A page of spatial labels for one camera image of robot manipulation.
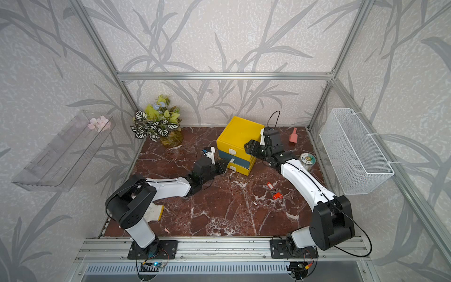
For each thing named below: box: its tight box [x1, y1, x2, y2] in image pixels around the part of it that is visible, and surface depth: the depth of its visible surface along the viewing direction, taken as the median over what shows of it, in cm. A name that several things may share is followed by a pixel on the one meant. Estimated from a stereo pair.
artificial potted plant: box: [130, 94, 184, 148], surface depth 93 cm
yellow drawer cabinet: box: [216, 116, 265, 176], surface depth 90 cm
